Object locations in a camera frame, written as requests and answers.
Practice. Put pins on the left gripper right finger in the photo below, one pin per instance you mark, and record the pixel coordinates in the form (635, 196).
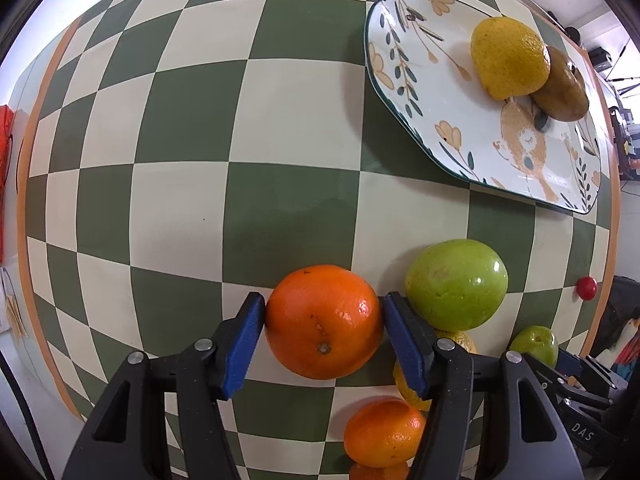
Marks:
(522, 434)

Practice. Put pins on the large yellow orange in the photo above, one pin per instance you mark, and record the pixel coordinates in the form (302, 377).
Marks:
(509, 57)

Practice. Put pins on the small yellow lemon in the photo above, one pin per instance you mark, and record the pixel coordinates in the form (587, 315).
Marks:
(410, 395)

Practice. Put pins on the orange mandarin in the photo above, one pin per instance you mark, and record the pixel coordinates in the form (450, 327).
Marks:
(323, 322)
(384, 433)

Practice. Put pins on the green white checkered tablecloth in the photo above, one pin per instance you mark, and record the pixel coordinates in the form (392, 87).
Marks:
(171, 156)

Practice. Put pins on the red cherry tomato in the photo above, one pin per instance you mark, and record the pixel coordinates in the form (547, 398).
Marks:
(586, 288)

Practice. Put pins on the yellow snack box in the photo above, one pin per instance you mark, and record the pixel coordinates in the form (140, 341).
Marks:
(14, 314)

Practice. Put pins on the red plastic bag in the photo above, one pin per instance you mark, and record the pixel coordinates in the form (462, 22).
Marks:
(6, 147)

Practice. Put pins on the small green apple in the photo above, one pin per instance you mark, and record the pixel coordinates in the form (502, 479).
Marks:
(539, 341)

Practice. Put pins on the dark red apple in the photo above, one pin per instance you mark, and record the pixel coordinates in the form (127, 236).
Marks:
(563, 97)

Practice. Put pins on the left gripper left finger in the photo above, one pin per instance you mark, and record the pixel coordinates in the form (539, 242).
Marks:
(125, 435)

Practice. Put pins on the large green apple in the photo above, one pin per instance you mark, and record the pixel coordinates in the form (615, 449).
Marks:
(457, 284)

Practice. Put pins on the floral oval ceramic plate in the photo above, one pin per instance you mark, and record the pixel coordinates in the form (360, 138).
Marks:
(419, 62)

